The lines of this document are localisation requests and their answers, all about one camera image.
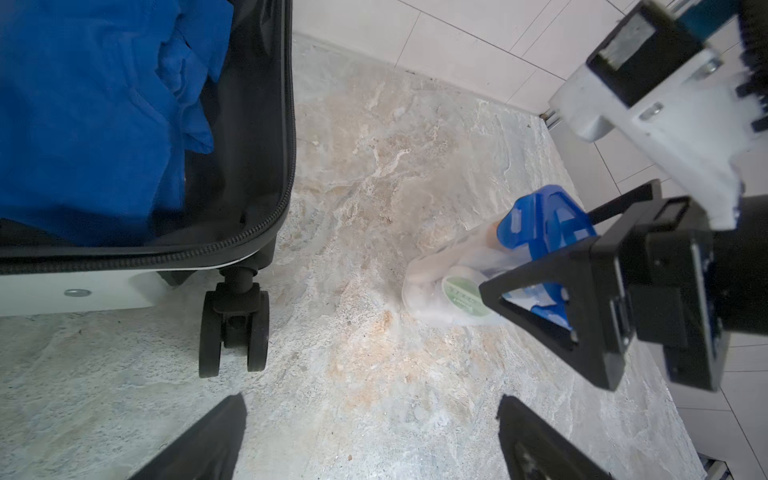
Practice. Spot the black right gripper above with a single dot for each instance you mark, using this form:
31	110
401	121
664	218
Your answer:
678	288

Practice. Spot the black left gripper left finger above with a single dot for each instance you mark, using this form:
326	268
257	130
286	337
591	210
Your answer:
209	449

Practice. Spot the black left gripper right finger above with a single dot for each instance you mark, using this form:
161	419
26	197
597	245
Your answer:
532	449

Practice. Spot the clear container blue lid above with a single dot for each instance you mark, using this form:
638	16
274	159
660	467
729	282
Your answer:
536	225

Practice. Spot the white black suitcase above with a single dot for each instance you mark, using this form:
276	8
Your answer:
221	210

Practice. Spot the blue t-shirt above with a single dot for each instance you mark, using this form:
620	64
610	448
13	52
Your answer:
98	100

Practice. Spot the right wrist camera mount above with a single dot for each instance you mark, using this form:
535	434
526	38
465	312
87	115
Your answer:
689	90

